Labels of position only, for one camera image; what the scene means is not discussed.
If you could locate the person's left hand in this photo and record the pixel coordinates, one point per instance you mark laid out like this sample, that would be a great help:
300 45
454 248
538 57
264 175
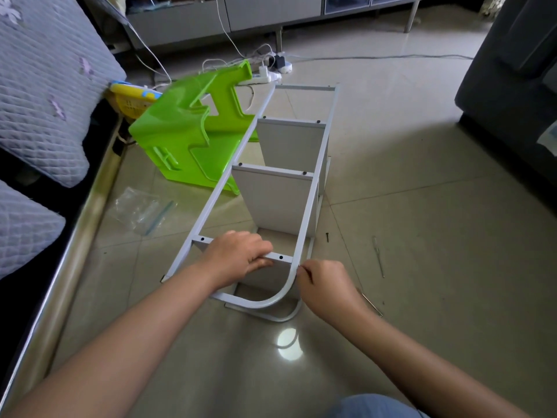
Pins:
235 257

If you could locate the person's right hand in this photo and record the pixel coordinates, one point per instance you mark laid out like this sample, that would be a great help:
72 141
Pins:
326 290

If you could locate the white metal frame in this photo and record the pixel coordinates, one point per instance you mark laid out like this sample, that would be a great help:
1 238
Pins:
270 316
217 183

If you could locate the clear plastic screw bag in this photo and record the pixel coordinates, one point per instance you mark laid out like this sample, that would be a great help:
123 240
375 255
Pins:
144 211

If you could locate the person's left forearm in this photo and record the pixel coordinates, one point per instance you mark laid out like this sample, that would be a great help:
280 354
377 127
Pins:
113 352

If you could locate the person's right forearm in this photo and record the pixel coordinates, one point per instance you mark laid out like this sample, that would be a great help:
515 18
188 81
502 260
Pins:
426 365

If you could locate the green plastic stool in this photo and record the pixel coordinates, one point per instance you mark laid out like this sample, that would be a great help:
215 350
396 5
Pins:
178 126

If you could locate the long white power strip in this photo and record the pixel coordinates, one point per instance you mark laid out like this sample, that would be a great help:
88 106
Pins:
268 75

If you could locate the yellow plastic basket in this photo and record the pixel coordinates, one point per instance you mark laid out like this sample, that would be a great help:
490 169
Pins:
130 98

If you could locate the white power strip with plugs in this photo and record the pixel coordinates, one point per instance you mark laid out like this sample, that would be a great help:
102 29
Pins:
278 61

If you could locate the grey marble TV cabinet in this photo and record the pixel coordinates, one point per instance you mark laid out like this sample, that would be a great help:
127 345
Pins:
244 11

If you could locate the grey textured furniture cover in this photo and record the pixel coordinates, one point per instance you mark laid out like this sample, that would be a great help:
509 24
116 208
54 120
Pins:
43 100

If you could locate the grey sofa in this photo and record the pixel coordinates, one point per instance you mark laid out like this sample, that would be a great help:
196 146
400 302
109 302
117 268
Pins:
513 82

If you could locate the chrome metal base rail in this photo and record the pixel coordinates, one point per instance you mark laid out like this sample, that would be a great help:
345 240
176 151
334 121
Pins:
61 291

